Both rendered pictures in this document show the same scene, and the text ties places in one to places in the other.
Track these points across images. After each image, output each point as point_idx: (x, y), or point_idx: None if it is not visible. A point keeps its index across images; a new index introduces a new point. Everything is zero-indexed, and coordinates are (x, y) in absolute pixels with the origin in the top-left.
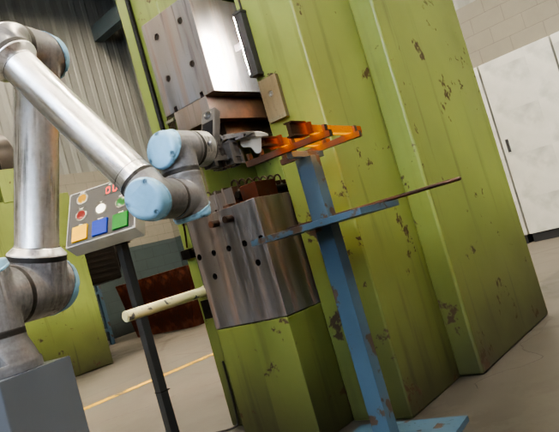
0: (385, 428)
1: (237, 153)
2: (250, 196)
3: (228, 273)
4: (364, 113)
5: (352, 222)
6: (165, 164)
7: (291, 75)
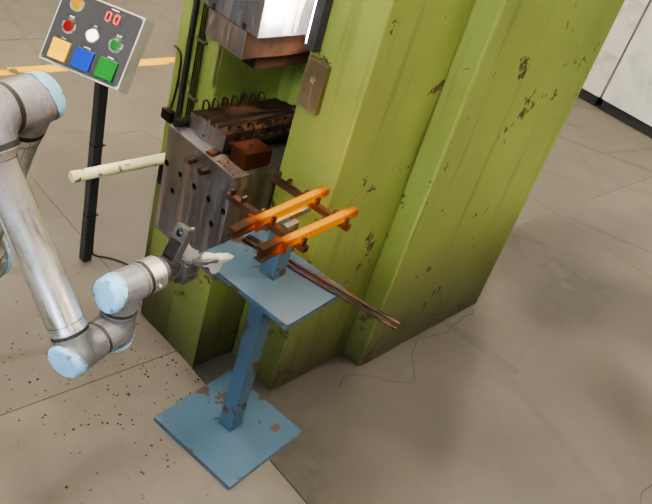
0: (230, 419)
1: (192, 270)
2: (237, 162)
3: (184, 201)
4: (402, 136)
5: (312, 248)
6: (104, 311)
7: (341, 84)
